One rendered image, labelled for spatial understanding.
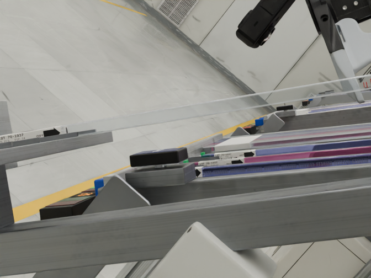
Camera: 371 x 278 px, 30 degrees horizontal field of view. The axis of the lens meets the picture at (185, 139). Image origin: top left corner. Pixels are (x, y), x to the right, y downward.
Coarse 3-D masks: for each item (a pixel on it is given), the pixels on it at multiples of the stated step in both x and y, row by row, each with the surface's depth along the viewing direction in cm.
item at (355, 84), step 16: (336, 80) 52; (352, 80) 52; (368, 80) 52; (240, 96) 54; (256, 96) 54; (272, 96) 54; (288, 96) 53; (304, 96) 53; (320, 96) 53; (144, 112) 56; (160, 112) 56; (176, 112) 55; (192, 112) 55; (208, 112) 55; (224, 112) 55; (64, 128) 58; (80, 128) 57; (96, 128) 57; (112, 128) 57; (128, 128) 57
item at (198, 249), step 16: (192, 224) 42; (192, 240) 42; (208, 240) 42; (176, 256) 42; (192, 256) 42; (208, 256) 42; (224, 256) 42; (240, 256) 43; (256, 256) 45; (160, 272) 43; (176, 272) 42; (192, 272) 42; (208, 272) 42; (224, 272) 42; (240, 272) 41; (256, 272) 42; (272, 272) 44
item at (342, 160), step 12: (336, 156) 75; (348, 156) 75; (360, 156) 74; (204, 168) 78; (216, 168) 78; (228, 168) 78; (240, 168) 77; (252, 168) 77; (264, 168) 77; (276, 168) 76; (288, 168) 76; (300, 168) 76
